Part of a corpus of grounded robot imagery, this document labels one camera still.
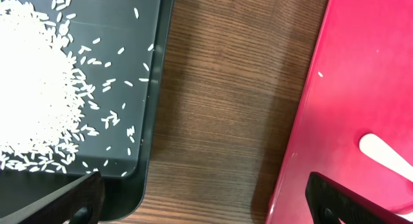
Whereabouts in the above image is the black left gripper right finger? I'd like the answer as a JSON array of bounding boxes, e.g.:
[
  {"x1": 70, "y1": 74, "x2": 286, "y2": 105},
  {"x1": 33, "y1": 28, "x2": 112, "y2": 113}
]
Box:
[{"x1": 305, "y1": 172, "x2": 410, "y2": 224}]

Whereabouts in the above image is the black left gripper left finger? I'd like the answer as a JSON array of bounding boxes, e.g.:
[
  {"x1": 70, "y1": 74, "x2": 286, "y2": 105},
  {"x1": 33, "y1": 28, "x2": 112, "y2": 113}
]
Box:
[{"x1": 1, "y1": 172, "x2": 105, "y2": 224}]

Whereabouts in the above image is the white plastic spoon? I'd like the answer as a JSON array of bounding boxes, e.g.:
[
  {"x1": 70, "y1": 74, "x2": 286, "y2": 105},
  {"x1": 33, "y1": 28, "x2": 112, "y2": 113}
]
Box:
[{"x1": 359, "y1": 134, "x2": 412, "y2": 181}]

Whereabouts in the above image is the white rice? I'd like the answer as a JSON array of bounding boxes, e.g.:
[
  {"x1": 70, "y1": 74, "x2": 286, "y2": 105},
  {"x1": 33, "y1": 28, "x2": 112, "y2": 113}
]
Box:
[{"x1": 1, "y1": 0, "x2": 98, "y2": 174}]

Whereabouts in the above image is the red serving tray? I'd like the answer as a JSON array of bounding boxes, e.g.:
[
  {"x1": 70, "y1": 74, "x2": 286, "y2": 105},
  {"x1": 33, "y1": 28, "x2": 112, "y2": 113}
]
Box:
[{"x1": 267, "y1": 0, "x2": 412, "y2": 223}]

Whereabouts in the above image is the black plastic tray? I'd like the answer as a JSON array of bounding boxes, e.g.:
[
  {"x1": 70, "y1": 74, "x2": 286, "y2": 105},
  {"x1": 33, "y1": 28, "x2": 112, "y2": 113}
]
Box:
[{"x1": 1, "y1": 0, "x2": 174, "y2": 221}]

